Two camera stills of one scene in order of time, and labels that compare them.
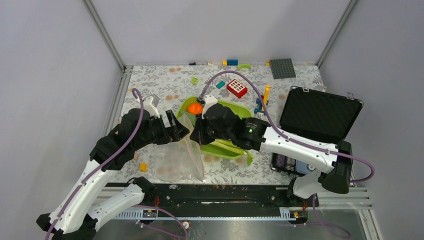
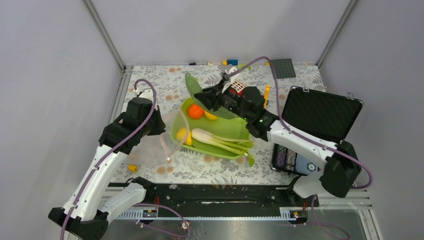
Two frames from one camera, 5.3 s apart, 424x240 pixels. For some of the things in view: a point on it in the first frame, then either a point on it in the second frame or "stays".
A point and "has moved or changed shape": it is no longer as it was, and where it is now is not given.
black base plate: [263, 195] stays
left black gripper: [173, 133] → [161, 126]
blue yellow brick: [230, 62] stays
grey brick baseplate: [282, 68] stays
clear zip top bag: [180, 160] has moved or changed shape
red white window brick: [237, 88] stays
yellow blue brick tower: [260, 110] stays
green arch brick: [240, 66] stays
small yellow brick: [143, 167] → [133, 168]
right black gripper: [198, 135] → [212, 97]
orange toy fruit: [195, 108] stays
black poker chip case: [317, 114] stays
